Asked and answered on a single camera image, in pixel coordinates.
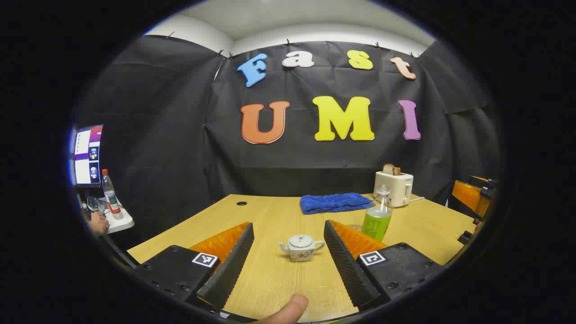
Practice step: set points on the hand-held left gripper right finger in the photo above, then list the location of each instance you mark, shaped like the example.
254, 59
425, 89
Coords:
346, 265

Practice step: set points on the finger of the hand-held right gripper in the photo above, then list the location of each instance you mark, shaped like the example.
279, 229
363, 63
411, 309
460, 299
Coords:
465, 195

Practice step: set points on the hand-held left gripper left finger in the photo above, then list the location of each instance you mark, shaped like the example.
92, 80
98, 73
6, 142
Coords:
231, 265

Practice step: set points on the white ceramic teacup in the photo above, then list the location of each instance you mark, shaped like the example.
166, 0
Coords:
301, 255

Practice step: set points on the green label water bottle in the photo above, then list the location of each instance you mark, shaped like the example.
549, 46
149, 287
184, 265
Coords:
377, 220

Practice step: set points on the red-capped plastic bottle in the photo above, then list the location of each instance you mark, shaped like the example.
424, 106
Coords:
110, 193

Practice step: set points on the small black object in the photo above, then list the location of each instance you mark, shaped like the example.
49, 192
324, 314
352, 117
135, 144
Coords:
465, 237

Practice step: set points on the blue towel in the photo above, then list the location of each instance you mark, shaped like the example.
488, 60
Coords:
335, 202

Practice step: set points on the white toaster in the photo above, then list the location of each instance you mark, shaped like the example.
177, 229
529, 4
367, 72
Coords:
396, 189

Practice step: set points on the toasted bread slice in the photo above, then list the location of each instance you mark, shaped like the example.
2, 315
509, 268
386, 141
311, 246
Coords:
391, 169

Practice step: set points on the white side table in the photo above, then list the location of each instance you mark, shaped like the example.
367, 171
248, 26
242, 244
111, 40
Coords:
119, 223

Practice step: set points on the black backdrop cloth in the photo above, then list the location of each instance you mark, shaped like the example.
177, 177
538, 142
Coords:
180, 135

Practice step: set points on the clear plastic object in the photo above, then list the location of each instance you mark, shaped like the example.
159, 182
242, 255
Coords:
94, 204

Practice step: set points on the computer monitor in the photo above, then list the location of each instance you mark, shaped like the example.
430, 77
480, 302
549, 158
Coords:
87, 155

